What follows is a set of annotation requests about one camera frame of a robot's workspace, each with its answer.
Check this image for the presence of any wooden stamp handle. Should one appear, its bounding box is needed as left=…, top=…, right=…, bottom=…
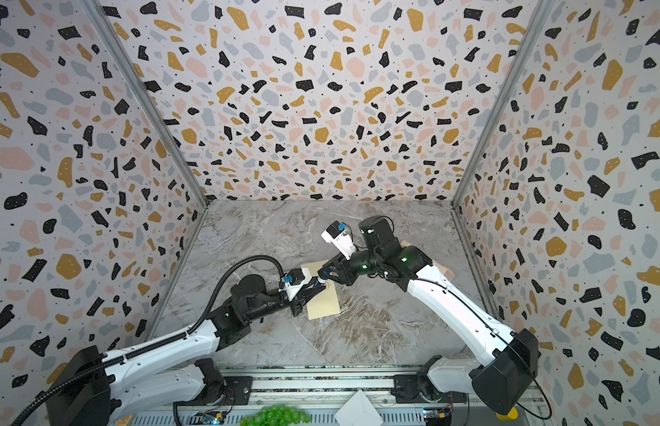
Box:
left=434, top=262, right=455, bottom=282

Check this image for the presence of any cream yellow envelope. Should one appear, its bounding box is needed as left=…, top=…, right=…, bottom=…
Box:
left=301, top=260, right=342, bottom=321

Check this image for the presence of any aluminium corner post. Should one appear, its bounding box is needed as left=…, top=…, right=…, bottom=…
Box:
left=451, top=0, right=553, bottom=210
left=80, top=1, right=209, bottom=209

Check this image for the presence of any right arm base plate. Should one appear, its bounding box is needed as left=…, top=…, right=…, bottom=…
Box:
left=390, top=374, right=468, bottom=404

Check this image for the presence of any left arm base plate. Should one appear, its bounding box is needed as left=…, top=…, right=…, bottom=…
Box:
left=175, top=376, right=253, bottom=406

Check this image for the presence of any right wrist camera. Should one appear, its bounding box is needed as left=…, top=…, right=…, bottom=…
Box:
left=321, top=221, right=358, bottom=260

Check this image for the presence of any right aluminium corner post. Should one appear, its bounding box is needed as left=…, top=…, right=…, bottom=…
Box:
left=451, top=0, right=553, bottom=210

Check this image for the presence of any left aluminium corner post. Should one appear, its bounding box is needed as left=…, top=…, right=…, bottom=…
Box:
left=80, top=1, right=209, bottom=209

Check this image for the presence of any green grape bunch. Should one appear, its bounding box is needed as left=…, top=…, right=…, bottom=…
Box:
left=239, top=405, right=311, bottom=426

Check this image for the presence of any small circuit board right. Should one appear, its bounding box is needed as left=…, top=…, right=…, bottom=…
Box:
left=422, top=408, right=452, bottom=426

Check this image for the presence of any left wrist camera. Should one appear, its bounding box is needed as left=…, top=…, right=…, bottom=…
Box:
left=280, top=267, right=312, bottom=301

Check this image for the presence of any small circuit board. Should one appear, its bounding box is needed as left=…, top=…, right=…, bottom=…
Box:
left=422, top=408, right=452, bottom=426
left=193, top=410, right=228, bottom=425

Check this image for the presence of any small circuit board left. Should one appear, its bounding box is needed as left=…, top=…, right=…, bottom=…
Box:
left=193, top=410, right=228, bottom=425

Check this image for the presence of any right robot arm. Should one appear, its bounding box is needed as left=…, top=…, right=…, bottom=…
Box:
left=318, top=216, right=539, bottom=415

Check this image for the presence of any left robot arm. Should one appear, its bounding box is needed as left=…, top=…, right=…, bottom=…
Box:
left=45, top=268, right=326, bottom=425

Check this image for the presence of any yellow cylinder object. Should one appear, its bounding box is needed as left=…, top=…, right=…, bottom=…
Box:
left=496, top=408, right=519, bottom=422

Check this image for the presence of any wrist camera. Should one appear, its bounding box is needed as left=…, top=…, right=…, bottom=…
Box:
left=321, top=221, right=358, bottom=260
left=280, top=267, right=312, bottom=301

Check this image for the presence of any black corrugated cable hose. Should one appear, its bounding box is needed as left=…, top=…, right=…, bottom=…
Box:
left=9, top=255, right=285, bottom=426

